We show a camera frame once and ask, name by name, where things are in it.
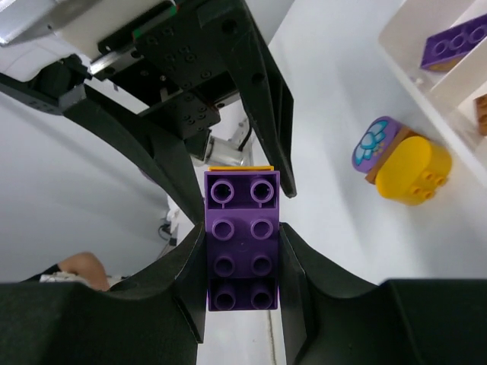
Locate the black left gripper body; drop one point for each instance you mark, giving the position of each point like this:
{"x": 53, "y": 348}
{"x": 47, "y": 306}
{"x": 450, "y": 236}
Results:
{"x": 165, "y": 54}

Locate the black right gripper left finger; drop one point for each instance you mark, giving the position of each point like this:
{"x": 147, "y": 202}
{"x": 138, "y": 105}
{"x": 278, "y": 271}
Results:
{"x": 157, "y": 316}

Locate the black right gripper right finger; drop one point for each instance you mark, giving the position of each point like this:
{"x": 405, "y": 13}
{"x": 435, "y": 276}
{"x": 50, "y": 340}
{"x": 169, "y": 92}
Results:
{"x": 331, "y": 316}

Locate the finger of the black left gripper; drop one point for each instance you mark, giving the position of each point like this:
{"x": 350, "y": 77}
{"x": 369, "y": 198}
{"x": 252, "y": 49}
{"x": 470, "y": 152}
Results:
{"x": 265, "y": 96}
{"x": 159, "y": 154}

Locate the yellow lego plate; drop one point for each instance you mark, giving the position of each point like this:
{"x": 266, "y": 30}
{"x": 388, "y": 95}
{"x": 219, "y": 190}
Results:
{"x": 241, "y": 167}

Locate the purple lego brick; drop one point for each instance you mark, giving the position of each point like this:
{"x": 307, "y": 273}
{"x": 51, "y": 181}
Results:
{"x": 242, "y": 238}

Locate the purple round flower lego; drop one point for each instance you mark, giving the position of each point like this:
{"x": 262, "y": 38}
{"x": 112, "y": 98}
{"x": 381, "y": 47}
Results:
{"x": 373, "y": 143}

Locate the brown lego plate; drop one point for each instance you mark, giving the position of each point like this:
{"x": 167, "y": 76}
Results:
{"x": 404, "y": 133}

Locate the yellow round lego brick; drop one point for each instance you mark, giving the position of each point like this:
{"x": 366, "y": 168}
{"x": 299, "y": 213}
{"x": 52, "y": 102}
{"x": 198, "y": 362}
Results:
{"x": 414, "y": 171}

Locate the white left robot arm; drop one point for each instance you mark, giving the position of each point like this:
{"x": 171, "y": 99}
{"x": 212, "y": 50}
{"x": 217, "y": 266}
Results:
{"x": 38, "y": 66}

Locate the white divided sorting tray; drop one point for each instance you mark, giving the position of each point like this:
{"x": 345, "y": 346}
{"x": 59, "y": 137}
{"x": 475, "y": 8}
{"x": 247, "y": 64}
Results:
{"x": 451, "y": 100}

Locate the purple lego in tray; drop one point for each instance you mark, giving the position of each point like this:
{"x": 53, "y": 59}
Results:
{"x": 445, "y": 49}

